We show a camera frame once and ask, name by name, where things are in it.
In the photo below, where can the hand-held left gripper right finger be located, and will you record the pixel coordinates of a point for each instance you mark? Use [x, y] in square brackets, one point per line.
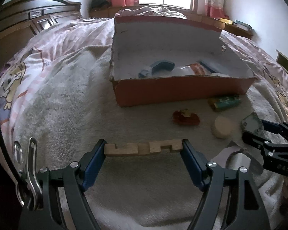
[192, 163]

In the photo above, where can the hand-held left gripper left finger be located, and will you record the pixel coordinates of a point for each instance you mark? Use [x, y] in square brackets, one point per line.
[93, 165]

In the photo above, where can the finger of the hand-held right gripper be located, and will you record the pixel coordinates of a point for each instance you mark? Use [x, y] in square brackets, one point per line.
[270, 125]
[253, 139]

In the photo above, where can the white paper tape roll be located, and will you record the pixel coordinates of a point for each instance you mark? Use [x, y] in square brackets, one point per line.
[240, 160]

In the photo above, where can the round cork disc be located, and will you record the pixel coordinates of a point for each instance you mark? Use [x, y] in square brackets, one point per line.
[223, 127]

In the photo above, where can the notched wooden block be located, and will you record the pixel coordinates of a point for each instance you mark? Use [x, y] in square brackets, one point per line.
[134, 151]

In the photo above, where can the small red ornament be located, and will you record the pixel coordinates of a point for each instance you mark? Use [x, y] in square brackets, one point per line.
[184, 118]

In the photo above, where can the green packet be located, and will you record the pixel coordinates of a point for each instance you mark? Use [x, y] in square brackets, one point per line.
[224, 103]

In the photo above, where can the red cardboard box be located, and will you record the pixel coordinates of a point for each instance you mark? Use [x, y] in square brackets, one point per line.
[177, 91]

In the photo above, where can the grey-blue oval plastic gadget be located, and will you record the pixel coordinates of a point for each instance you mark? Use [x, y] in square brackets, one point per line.
[210, 66]

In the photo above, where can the white plastic bottle orange label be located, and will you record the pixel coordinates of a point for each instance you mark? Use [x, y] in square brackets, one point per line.
[196, 69]

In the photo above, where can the grey fleece blanket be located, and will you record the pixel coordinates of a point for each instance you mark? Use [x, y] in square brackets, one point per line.
[62, 115]

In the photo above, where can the metal clip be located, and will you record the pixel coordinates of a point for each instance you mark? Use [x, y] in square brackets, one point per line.
[33, 167]

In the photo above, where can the green wooden shelf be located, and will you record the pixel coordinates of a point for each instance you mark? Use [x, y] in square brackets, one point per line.
[285, 61]

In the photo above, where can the teal book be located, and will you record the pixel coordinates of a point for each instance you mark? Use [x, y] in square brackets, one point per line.
[243, 25]

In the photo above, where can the yellow book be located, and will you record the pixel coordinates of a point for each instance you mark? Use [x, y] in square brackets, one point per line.
[226, 21]

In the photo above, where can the pink printed quilt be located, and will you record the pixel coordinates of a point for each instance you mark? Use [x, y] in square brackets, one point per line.
[62, 36]

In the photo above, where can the crumpled pink bedding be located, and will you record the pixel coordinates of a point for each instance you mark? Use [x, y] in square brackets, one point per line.
[153, 11]

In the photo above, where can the dark wooden headboard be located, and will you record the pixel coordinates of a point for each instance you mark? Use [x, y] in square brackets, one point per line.
[19, 21]

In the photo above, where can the black bag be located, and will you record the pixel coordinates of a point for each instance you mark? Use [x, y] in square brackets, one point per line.
[99, 2]

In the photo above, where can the small red box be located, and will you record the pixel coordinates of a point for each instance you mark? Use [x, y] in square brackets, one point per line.
[135, 1]

